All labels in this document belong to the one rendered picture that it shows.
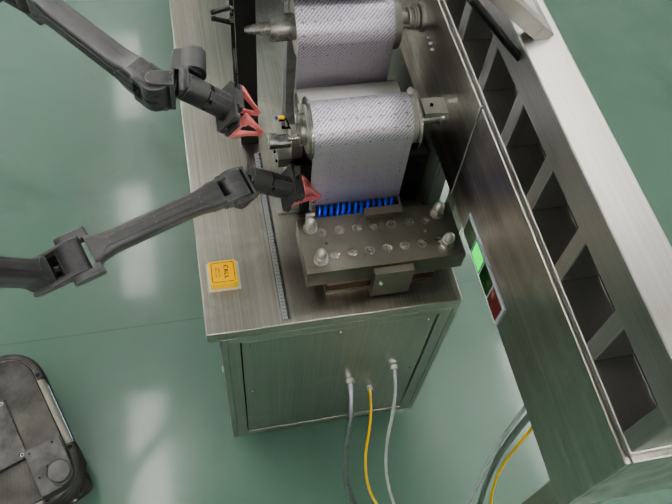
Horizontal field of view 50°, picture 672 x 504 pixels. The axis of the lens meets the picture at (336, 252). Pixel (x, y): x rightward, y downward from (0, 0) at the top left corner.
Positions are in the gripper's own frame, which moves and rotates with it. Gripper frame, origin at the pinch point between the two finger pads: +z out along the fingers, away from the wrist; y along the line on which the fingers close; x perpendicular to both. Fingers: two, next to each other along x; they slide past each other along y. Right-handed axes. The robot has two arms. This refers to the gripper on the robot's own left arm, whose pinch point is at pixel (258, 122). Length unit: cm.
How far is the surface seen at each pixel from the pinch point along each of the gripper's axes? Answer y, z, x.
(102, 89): -148, 39, -138
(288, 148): -6.6, 17.3, -8.3
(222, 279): 16.1, 16.1, -37.1
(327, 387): 29, 70, -58
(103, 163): -103, 39, -138
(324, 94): -14.4, 18.5, 5.5
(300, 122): -1.4, 9.1, 4.3
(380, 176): 3.4, 34.9, 4.3
